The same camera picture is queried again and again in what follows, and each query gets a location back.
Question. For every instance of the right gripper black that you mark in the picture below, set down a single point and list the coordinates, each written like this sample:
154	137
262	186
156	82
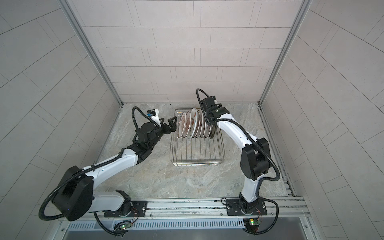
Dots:
214	120

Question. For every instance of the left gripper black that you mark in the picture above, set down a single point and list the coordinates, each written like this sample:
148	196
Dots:
165	126

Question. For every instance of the watermelon pattern plate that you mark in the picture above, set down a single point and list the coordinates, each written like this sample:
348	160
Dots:
209	129

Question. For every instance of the dark rimmed cream plate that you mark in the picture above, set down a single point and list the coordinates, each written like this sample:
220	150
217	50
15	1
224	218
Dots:
213	131

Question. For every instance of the red characters white plate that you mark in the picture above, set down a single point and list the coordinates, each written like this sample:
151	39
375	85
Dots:
203	128

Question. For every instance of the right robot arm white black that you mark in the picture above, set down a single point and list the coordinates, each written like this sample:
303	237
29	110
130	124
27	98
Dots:
256	162

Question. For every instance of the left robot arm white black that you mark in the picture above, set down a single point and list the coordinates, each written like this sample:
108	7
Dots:
75	195

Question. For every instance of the sunburst plate front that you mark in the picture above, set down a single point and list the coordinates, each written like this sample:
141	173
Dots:
182	125

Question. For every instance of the sunburst plate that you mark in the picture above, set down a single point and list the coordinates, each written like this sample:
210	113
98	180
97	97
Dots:
182	125
193	119

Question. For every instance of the left circuit board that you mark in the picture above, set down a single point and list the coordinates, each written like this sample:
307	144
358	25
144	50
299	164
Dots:
123	226

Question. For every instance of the circuit board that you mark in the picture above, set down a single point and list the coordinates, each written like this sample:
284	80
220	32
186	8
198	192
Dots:
123	226
252	225

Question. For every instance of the ventilation grille strip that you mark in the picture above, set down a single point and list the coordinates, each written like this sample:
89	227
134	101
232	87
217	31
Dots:
166	224

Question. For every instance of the right circuit board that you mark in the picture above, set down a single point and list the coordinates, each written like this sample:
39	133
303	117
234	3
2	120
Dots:
252	225

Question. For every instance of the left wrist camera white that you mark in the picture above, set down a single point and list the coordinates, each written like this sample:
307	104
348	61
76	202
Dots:
154	116

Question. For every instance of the wire dish rack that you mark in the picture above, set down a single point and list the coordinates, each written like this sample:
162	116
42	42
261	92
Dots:
196	151

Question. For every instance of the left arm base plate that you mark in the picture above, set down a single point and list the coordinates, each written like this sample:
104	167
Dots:
133	209

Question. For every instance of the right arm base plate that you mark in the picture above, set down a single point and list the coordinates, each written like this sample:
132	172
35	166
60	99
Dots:
240	207

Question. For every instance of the aluminium mounting rail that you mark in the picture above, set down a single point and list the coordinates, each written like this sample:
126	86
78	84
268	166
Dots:
190	208

